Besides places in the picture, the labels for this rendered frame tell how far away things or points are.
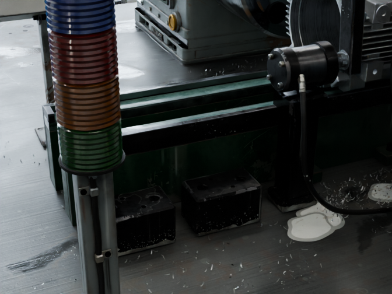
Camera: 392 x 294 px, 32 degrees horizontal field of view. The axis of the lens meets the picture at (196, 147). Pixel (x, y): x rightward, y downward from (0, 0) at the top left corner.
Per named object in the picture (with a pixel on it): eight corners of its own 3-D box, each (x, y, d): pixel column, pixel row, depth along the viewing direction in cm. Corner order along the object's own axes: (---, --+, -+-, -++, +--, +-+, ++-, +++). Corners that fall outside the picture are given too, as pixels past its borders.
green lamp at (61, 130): (112, 140, 70) (110, 100, 68) (131, 167, 65) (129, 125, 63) (54, 151, 68) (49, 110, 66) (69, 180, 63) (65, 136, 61)
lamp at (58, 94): (110, 100, 68) (107, 57, 66) (129, 125, 63) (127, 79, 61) (49, 110, 66) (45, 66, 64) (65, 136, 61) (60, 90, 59)
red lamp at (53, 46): (107, 57, 66) (104, 11, 64) (127, 79, 61) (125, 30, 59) (45, 66, 64) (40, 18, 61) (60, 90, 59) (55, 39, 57)
